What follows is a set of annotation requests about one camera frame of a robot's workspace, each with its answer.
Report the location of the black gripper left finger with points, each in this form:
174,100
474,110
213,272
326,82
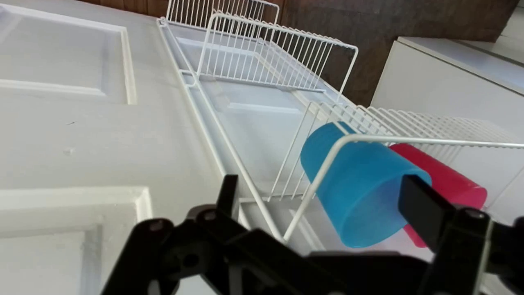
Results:
159,254

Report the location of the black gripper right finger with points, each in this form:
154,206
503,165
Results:
467,242

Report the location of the blue plastic cup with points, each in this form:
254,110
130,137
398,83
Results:
361,191

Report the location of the pink plastic cup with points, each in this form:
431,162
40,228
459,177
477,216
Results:
456,187

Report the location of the white cabinet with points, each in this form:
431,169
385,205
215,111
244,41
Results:
446,90

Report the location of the white wire door rack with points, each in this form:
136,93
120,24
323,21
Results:
257,92

